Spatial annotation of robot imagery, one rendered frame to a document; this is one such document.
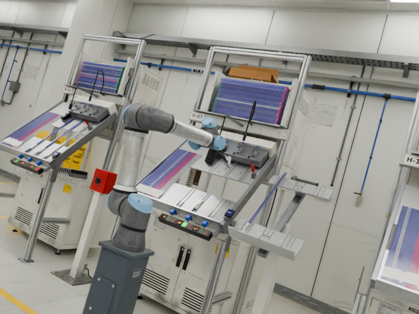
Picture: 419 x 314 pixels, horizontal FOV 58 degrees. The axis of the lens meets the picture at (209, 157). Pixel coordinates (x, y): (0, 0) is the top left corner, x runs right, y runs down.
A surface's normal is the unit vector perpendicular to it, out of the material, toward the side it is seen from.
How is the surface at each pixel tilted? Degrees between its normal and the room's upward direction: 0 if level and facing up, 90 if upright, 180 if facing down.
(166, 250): 90
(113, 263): 90
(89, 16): 90
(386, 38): 90
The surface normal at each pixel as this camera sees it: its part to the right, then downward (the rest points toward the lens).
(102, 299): -0.36, -0.14
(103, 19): 0.84, 0.22
